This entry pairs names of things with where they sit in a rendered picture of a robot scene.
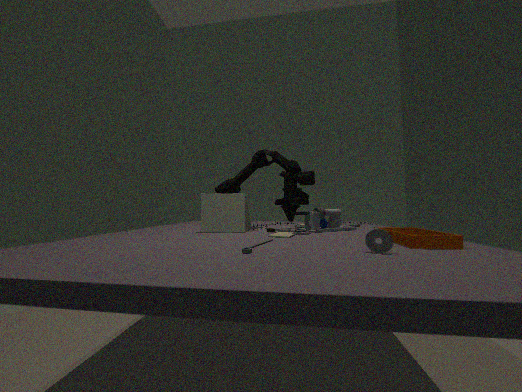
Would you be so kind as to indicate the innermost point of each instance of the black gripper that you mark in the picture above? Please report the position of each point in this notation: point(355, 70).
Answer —
point(290, 203)

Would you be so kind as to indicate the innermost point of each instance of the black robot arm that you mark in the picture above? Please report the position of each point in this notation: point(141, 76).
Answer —
point(292, 175)

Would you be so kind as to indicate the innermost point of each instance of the orange shallow tray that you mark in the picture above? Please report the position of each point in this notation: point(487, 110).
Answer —
point(415, 238)

